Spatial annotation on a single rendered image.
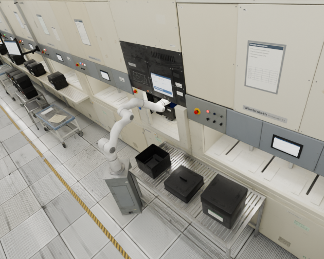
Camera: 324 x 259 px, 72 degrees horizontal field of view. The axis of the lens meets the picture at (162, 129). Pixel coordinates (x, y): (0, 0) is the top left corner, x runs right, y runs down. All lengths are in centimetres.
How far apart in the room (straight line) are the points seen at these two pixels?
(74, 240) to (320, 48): 311
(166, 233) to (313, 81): 224
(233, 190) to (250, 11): 131
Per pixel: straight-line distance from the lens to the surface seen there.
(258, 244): 293
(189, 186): 222
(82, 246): 324
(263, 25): 151
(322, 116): 162
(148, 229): 304
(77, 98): 433
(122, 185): 270
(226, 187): 202
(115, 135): 239
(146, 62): 235
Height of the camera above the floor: 265
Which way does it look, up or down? 39 degrees down
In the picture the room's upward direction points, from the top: 12 degrees counter-clockwise
